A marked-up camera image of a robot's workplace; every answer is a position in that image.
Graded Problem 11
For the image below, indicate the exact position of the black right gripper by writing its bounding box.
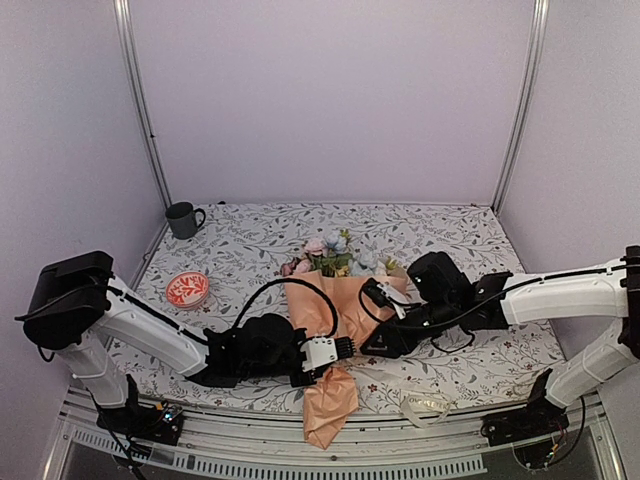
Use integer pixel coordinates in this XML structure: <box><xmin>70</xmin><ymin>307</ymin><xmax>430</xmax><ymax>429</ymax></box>
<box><xmin>360</xmin><ymin>297</ymin><xmax>458</xmax><ymax>360</ymax></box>

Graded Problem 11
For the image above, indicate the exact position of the beige wrapping paper sheet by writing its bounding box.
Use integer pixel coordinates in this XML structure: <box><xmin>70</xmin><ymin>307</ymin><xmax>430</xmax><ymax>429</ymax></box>
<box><xmin>285</xmin><ymin>271</ymin><xmax>394</xmax><ymax>449</ymax></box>

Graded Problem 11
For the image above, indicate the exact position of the blue fake flower stem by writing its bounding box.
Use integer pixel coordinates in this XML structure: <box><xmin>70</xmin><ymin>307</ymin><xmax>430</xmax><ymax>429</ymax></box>
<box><xmin>324</xmin><ymin>229</ymin><xmax>387</xmax><ymax>277</ymax></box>

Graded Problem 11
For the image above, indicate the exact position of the white lace ribbon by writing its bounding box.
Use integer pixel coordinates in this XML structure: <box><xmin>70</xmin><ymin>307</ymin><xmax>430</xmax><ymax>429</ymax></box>
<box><xmin>346</xmin><ymin>363</ymin><xmax>457</xmax><ymax>429</ymax></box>

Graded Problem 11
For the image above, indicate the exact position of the pale pink white flower stem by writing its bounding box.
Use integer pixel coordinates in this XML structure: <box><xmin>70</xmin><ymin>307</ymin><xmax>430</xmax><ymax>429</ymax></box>
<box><xmin>294</xmin><ymin>237</ymin><xmax>328</xmax><ymax>274</ymax></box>

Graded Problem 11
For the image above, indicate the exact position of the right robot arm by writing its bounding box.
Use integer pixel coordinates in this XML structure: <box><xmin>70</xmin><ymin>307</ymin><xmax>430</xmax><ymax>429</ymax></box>
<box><xmin>358</xmin><ymin>245</ymin><xmax>639</xmax><ymax>436</ymax></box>

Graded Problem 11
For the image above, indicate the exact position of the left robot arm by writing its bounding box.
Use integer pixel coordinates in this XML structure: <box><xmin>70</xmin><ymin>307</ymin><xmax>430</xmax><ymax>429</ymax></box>
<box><xmin>17</xmin><ymin>251</ymin><xmax>338</xmax><ymax>434</ymax></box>

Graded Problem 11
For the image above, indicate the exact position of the right arm base board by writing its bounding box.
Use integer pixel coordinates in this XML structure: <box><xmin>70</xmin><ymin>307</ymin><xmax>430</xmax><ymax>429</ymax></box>
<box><xmin>480</xmin><ymin>407</ymin><xmax>569</xmax><ymax>470</ymax></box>

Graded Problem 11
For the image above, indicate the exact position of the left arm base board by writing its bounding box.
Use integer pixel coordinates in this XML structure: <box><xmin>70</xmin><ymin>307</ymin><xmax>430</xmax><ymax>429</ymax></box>
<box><xmin>97</xmin><ymin>402</ymin><xmax>184</xmax><ymax>446</ymax></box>

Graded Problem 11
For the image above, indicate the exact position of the red white patterned dish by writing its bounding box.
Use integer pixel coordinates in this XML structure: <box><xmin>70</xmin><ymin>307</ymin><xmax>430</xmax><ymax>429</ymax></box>
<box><xmin>165</xmin><ymin>272</ymin><xmax>210</xmax><ymax>309</ymax></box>

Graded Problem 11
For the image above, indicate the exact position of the dark grey mug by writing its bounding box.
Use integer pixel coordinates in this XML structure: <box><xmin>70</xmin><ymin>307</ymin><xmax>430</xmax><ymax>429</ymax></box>
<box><xmin>165</xmin><ymin>201</ymin><xmax>206</xmax><ymax>240</ymax></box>

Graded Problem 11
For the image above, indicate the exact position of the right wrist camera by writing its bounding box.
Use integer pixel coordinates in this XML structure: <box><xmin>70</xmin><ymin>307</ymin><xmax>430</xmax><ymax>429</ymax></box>
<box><xmin>362</xmin><ymin>278</ymin><xmax>410</xmax><ymax>319</ymax></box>

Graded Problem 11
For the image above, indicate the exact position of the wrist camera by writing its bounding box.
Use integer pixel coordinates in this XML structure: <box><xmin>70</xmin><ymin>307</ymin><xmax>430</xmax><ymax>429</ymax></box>
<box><xmin>300</xmin><ymin>337</ymin><xmax>355</xmax><ymax>372</ymax></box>
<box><xmin>362</xmin><ymin>278</ymin><xmax>410</xmax><ymax>319</ymax></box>

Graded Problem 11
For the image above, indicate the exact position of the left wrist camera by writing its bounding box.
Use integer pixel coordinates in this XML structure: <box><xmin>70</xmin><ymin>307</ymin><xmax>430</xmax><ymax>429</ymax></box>
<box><xmin>300</xmin><ymin>337</ymin><xmax>355</xmax><ymax>372</ymax></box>

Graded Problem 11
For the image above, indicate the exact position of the right aluminium frame post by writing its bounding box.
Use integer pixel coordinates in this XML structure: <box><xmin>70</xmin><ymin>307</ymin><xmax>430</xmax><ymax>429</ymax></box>
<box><xmin>491</xmin><ymin>0</ymin><xmax>550</xmax><ymax>217</ymax></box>

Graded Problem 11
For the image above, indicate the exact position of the aluminium frame post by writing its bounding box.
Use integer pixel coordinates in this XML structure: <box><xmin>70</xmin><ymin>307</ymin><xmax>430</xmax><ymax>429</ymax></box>
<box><xmin>113</xmin><ymin>0</ymin><xmax>172</xmax><ymax>209</ymax></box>
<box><xmin>491</xmin><ymin>0</ymin><xmax>550</xmax><ymax>217</ymax></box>

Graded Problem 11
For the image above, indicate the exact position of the left aluminium frame post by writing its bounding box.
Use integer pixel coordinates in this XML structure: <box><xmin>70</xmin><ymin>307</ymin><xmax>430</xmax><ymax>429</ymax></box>
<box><xmin>113</xmin><ymin>0</ymin><xmax>172</xmax><ymax>209</ymax></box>

